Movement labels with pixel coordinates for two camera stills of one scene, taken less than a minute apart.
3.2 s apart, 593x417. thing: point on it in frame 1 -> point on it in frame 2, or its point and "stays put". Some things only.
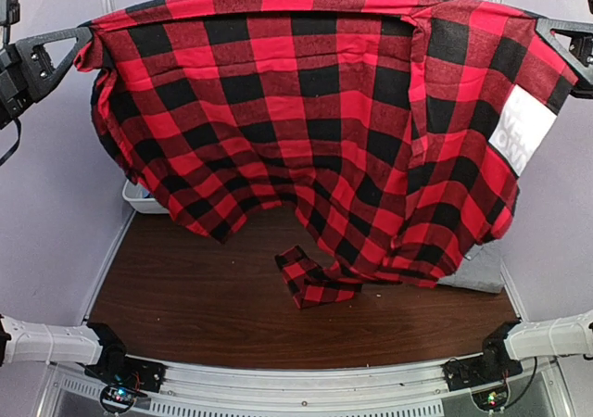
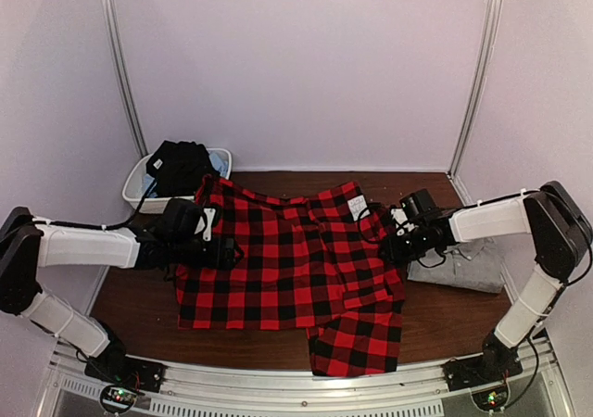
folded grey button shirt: (481, 269) stays put
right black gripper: (582, 45) -> (393, 251)
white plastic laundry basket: (141, 199) stays put
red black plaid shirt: (395, 122) -> (315, 263)
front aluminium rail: (397, 390) stays put
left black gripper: (25, 70) -> (227, 260)
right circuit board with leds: (491, 399) stays put
